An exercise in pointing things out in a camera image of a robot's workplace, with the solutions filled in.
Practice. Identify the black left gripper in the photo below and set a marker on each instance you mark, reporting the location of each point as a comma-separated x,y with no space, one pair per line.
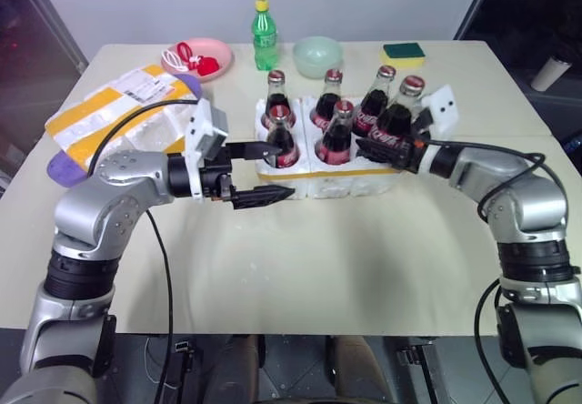
218,174

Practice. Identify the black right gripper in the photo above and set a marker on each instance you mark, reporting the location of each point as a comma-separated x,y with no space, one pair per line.
409,156

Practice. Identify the glass cola bottle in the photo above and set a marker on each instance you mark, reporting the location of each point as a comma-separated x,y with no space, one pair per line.
282,133
393,124
327,104
276,99
370,108
338,140

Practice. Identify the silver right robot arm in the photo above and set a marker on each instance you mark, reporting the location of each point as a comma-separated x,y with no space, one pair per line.
514,181

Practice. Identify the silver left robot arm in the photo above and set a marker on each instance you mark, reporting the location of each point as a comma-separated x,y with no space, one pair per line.
104,194

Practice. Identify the white foam crate yellow tape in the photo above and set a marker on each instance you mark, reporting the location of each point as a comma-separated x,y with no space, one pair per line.
327,178

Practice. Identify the small black connector box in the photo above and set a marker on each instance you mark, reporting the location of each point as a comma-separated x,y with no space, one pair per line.
181,347

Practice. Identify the yellow sponge green top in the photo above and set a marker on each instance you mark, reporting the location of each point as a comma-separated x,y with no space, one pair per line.
404,53

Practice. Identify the pale green bowl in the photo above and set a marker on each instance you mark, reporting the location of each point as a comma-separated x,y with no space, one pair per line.
317,56

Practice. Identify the small red pouch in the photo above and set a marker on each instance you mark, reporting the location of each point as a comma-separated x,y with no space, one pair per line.
207,65

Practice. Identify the pink plate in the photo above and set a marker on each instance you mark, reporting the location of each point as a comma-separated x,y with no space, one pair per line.
218,51

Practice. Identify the green plastic bottle yellow cap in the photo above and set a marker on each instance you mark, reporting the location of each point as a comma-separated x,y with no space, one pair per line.
264,40

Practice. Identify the yellow white plastic package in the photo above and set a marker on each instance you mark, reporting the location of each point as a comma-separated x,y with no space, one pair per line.
91,117

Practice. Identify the white cup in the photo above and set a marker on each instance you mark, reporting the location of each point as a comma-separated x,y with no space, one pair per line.
550,73

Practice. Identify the brown rounded shape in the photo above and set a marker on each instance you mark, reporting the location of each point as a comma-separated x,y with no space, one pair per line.
357,372

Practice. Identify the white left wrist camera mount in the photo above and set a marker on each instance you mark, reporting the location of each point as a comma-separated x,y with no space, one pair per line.
200,122

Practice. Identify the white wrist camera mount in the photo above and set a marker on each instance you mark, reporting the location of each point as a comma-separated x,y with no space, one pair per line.
200,122
443,108

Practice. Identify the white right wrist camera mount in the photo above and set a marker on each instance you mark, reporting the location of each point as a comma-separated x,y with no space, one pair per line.
443,108

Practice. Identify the dark glass cabinet metal frame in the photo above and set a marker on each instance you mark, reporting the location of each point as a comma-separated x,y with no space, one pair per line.
32,58

